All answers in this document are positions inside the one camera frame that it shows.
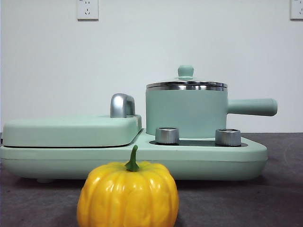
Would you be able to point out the glass lid with green knob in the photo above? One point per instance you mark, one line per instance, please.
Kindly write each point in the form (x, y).
(185, 71)

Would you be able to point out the yellow pumpkin with green stem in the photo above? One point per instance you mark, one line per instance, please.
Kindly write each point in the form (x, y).
(127, 196)

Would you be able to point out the silver control knob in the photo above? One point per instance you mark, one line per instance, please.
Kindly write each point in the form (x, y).
(228, 137)
(166, 136)

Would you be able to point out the green breakfast machine base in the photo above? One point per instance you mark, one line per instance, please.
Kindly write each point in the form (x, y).
(201, 163)

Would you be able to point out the white wall socket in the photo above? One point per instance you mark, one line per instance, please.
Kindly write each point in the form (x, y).
(87, 10)
(297, 9)

